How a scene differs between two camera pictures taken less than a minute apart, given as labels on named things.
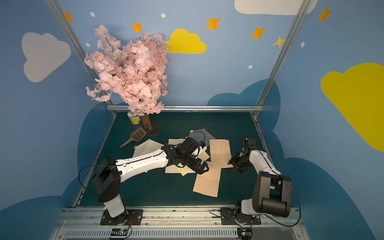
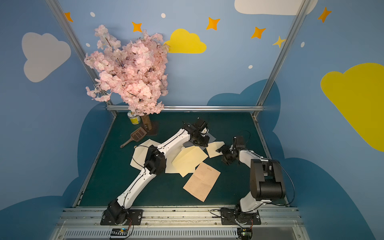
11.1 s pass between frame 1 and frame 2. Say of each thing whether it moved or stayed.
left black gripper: moved
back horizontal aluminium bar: stayed
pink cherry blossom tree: stayed
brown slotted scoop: stayed
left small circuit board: stayed
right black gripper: moved
